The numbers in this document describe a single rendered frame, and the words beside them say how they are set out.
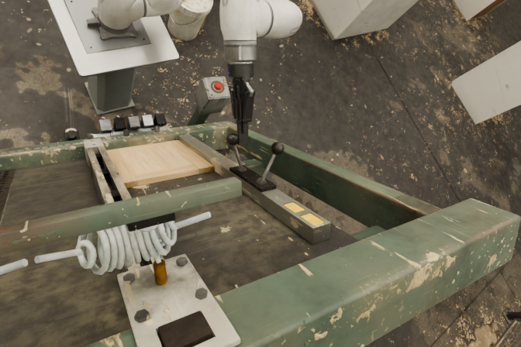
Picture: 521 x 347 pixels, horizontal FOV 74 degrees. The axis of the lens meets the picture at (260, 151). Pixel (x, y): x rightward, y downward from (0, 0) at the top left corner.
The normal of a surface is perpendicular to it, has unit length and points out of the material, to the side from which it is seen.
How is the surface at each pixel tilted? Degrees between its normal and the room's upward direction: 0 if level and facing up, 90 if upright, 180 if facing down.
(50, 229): 35
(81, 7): 2
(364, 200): 90
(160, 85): 0
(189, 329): 55
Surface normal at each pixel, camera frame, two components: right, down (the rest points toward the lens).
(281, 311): -0.01, -0.96
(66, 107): 0.40, -0.34
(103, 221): 0.50, 0.25
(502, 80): -0.80, 0.31
